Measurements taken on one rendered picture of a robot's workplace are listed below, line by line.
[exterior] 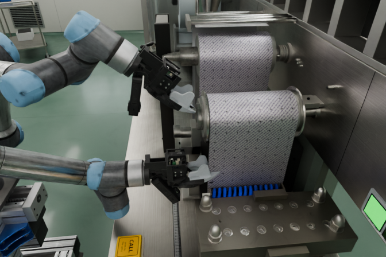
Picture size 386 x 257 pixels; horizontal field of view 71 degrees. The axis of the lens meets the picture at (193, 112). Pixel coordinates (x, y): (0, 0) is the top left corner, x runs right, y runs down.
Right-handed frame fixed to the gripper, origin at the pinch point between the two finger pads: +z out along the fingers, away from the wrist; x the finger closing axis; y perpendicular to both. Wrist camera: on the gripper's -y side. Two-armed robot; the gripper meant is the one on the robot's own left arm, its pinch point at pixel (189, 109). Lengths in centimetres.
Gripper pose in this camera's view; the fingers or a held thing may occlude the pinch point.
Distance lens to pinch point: 74.2
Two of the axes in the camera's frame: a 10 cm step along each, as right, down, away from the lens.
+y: 6.4, -6.9, -3.5
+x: -0.9, -5.2, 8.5
